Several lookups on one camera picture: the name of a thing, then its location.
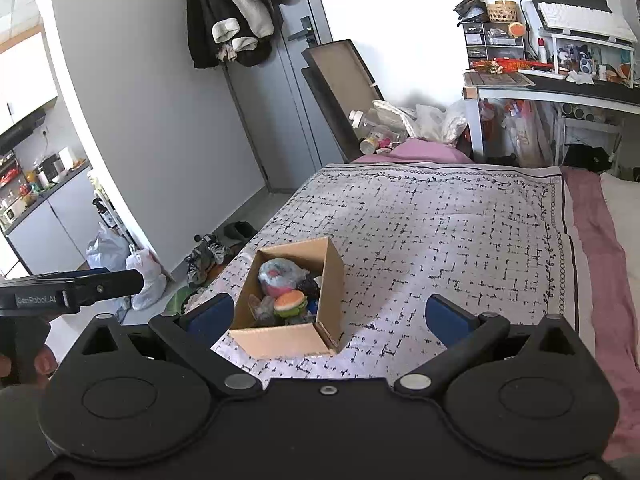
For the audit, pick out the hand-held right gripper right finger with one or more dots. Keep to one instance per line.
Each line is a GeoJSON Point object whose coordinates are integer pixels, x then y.
{"type": "Point", "coordinates": [450, 322]}

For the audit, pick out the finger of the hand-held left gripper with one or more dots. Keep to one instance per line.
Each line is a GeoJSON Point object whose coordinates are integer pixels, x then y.
{"type": "Point", "coordinates": [107, 284]}

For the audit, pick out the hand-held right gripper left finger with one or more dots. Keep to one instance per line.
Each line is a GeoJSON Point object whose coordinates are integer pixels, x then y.
{"type": "Point", "coordinates": [210, 320]}

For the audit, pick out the hamburger plush toy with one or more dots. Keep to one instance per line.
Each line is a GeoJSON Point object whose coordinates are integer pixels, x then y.
{"type": "Point", "coordinates": [291, 304]}

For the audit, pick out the blue packet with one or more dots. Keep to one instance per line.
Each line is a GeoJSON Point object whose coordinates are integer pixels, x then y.
{"type": "Point", "coordinates": [313, 307]}

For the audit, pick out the brown cardboard box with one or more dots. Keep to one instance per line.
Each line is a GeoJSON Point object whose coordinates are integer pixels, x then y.
{"type": "Point", "coordinates": [327, 285]}

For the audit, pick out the person's left hand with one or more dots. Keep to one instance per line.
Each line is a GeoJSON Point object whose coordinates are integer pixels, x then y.
{"type": "Point", "coordinates": [46, 360]}

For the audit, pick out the white plastic bag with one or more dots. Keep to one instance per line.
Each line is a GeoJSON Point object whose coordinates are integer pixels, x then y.
{"type": "Point", "coordinates": [107, 250]}
{"type": "Point", "coordinates": [147, 280]}

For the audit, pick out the green cartoon rug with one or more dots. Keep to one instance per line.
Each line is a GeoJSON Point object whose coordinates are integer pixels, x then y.
{"type": "Point", "coordinates": [180, 300]}

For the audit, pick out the grey sneakers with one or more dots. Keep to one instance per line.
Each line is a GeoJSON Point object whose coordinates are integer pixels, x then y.
{"type": "Point", "coordinates": [205, 260]}

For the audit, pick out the dark bottle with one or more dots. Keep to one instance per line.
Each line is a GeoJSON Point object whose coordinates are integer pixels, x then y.
{"type": "Point", "coordinates": [106, 216]}

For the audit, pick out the grey kitchen counter cabinet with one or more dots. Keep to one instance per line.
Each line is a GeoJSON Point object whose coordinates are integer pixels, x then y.
{"type": "Point", "coordinates": [50, 225]}

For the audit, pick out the plastic-wrapped pink toy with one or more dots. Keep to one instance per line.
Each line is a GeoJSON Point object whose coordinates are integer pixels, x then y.
{"type": "Point", "coordinates": [280, 275]}

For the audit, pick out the dark slippers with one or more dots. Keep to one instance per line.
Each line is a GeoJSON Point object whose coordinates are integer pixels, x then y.
{"type": "Point", "coordinates": [240, 231]}

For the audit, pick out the black-and-white patterned blanket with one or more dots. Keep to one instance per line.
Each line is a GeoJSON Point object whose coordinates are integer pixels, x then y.
{"type": "Point", "coordinates": [425, 220]}

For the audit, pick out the pink bed sheet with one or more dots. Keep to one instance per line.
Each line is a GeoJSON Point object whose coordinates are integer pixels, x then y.
{"type": "Point", "coordinates": [595, 240]}

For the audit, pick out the black range hood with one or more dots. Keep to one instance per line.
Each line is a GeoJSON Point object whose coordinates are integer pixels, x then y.
{"type": "Point", "coordinates": [22, 132]}

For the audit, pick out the yellow-lidded jar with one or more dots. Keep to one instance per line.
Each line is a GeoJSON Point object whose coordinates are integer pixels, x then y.
{"type": "Point", "coordinates": [371, 144]}

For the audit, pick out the pile of crumpled plastic bags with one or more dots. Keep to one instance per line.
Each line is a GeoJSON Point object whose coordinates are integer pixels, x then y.
{"type": "Point", "coordinates": [425, 120]}

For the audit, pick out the bundle of clear plastic bags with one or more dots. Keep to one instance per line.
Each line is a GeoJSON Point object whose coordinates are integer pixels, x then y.
{"type": "Point", "coordinates": [520, 130]}

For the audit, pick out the white duvet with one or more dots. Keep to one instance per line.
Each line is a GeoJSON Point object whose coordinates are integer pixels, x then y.
{"type": "Point", "coordinates": [622, 210]}

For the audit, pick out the black bag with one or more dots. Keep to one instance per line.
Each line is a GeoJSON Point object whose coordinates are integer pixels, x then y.
{"type": "Point", "coordinates": [590, 157]}

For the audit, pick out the clear plastic bottle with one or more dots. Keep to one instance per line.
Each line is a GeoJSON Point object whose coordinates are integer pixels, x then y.
{"type": "Point", "coordinates": [370, 121]}

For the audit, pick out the grey door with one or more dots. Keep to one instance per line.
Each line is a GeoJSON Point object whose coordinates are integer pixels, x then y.
{"type": "Point", "coordinates": [280, 110]}

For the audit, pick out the wooden tray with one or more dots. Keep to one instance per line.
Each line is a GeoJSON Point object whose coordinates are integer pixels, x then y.
{"type": "Point", "coordinates": [497, 79]}

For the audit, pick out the white desk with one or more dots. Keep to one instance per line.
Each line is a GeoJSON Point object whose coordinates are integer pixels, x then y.
{"type": "Point", "coordinates": [550, 94]}

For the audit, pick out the flat leaning cardboard box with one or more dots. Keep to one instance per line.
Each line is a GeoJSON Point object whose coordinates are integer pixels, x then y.
{"type": "Point", "coordinates": [340, 95]}

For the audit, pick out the small drawer organizer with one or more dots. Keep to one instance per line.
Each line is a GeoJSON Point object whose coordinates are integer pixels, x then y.
{"type": "Point", "coordinates": [492, 45]}

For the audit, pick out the white bottle red cap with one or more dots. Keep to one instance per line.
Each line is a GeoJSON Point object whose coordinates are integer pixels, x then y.
{"type": "Point", "coordinates": [543, 52]}

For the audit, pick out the white desk riser shelf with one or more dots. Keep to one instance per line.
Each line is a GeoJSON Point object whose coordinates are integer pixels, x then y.
{"type": "Point", "coordinates": [590, 57]}

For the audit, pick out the hanging dark clothes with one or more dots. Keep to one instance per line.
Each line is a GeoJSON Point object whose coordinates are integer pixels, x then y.
{"type": "Point", "coordinates": [230, 10]}

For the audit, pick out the wicker basket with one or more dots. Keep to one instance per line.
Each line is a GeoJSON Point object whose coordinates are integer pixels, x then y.
{"type": "Point", "coordinates": [501, 11]}

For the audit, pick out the white keyboard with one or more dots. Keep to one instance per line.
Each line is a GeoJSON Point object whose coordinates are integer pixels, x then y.
{"type": "Point", "coordinates": [585, 20]}

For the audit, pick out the white kitchen wall cabinet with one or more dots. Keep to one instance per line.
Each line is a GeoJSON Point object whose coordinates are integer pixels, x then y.
{"type": "Point", "coordinates": [25, 80]}

